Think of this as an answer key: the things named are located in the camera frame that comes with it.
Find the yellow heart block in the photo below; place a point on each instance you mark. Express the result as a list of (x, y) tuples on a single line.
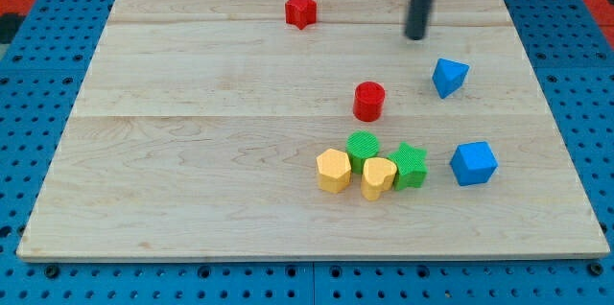
[(378, 176)]

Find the red cylinder block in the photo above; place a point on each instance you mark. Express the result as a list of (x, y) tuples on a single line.
[(368, 103)]

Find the light wooden board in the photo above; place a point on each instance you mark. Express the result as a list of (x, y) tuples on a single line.
[(195, 135)]

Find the blue triangle block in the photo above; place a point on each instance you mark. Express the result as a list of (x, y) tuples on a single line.
[(449, 76)]

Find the red star block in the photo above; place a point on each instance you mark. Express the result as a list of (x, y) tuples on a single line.
[(301, 13)]

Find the yellow hexagon block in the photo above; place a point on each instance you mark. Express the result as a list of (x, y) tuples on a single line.
[(334, 171)]

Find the blue cube block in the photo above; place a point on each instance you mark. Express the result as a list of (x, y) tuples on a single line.
[(473, 163)]

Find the green star block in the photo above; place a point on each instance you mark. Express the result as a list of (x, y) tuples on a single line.
[(411, 166)]

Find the green cylinder block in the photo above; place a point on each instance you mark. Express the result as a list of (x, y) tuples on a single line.
[(361, 145)]

